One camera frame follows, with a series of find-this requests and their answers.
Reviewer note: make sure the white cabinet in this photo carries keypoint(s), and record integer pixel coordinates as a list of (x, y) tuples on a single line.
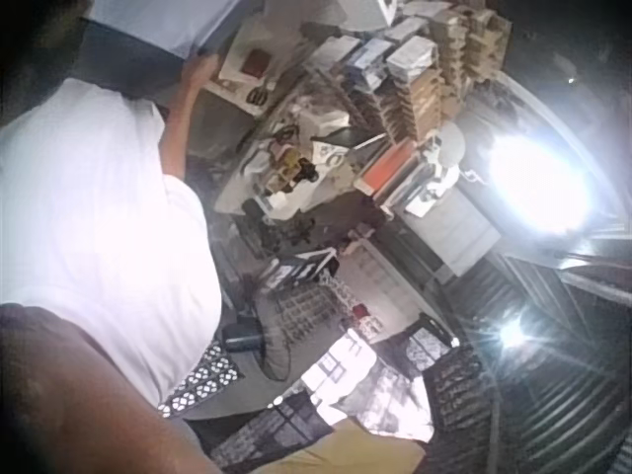
[(454, 232)]

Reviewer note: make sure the large light blue cardboard sheet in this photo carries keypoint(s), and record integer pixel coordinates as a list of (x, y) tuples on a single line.
[(163, 22)]

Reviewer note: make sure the black plastic crate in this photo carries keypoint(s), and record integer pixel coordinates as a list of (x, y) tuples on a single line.
[(459, 395)]

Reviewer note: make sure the black pedestal fan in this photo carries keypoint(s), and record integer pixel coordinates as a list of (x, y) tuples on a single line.
[(269, 331)]

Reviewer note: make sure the yellow cloth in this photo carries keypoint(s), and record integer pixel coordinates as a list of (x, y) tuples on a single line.
[(340, 449)]

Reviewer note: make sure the person's right hand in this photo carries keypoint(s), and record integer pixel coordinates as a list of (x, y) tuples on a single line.
[(200, 69)]

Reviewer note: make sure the white table fan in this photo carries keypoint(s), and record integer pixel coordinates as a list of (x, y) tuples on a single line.
[(447, 148)]

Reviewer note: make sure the stack of books with red cover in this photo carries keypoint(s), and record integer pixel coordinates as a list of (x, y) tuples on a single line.
[(390, 170)]

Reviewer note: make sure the black and white patterned cloth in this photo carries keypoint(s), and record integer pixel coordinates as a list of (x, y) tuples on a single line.
[(390, 400)]

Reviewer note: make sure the white paper with brown square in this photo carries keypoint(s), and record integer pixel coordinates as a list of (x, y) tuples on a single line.
[(249, 61)]

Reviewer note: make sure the shelf with stacked boxes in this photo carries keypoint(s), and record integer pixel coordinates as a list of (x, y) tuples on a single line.
[(419, 64)]

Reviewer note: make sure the cluttered table with bags and bottles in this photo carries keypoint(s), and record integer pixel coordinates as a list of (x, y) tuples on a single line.
[(301, 158)]

